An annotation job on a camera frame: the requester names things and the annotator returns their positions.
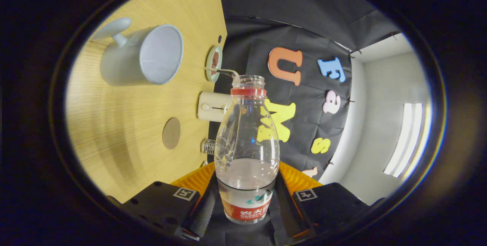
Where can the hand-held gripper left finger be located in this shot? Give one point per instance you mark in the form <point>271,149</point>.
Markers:
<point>205,211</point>

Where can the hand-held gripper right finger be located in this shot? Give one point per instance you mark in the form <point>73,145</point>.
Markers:
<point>285,211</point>

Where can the clear plastic juice bottle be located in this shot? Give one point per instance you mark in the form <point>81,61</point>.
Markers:
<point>247,177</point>

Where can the round brown coaster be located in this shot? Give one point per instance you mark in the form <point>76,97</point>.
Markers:
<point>171,133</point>

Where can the white cup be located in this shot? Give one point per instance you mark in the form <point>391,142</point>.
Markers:
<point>125,63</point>

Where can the white toaster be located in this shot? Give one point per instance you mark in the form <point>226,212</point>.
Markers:
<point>213,107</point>

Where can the wooden table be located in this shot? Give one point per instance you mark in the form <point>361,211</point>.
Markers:
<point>114,132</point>

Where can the large ceiling light panel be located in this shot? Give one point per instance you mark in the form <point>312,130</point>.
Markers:
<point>407,139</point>

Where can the brown meat piece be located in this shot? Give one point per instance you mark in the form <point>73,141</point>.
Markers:
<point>215,61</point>

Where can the pale green plate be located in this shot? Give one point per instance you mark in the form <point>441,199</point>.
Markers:
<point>209,57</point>

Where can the black backdrop cloth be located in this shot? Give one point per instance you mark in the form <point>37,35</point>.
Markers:
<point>304,21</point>

